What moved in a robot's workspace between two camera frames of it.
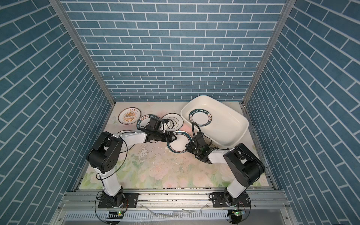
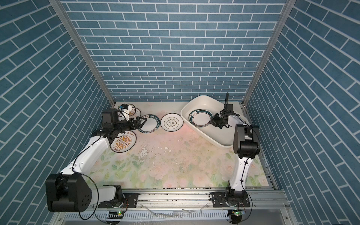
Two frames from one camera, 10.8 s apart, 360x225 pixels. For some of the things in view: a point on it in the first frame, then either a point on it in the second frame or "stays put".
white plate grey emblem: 175,122 stays put
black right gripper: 190,147 -> 213,121
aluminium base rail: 81,207 stays put
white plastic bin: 221,125 stays put
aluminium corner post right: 281,25 stays put
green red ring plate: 178,145 -> 200,118
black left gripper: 169,137 -> 137,123
